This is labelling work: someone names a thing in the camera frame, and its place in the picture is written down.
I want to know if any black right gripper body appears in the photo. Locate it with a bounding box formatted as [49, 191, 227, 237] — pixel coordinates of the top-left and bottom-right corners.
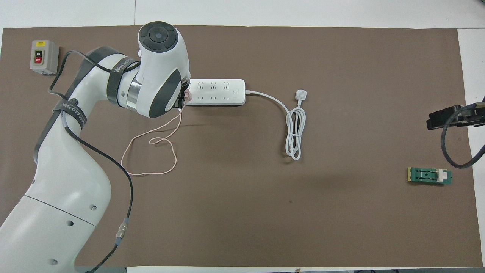
[457, 102, 485, 127]

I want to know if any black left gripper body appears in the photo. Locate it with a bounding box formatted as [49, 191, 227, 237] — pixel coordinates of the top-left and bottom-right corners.
[178, 83, 192, 110]

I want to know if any pink charging cable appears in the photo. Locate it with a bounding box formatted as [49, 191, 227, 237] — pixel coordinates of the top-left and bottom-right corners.
[120, 108, 183, 176]

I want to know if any brown table mat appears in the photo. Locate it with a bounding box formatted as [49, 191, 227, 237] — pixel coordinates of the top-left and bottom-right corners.
[0, 25, 479, 268]

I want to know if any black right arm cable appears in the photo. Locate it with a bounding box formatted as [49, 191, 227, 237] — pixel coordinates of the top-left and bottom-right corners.
[440, 102, 485, 169]

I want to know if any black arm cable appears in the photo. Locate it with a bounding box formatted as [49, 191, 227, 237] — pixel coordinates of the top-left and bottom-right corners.
[440, 102, 485, 169]
[48, 49, 134, 273]

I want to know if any white power cord with plug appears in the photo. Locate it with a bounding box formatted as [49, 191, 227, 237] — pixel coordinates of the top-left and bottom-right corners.
[244, 89, 308, 161]

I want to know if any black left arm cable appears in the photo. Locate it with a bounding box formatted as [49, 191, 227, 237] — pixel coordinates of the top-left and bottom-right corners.
[48, 49, 134, 273]

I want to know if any grey on-off switch box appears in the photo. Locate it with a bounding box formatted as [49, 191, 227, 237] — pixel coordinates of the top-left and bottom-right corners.
[30, 40, 59, 75]

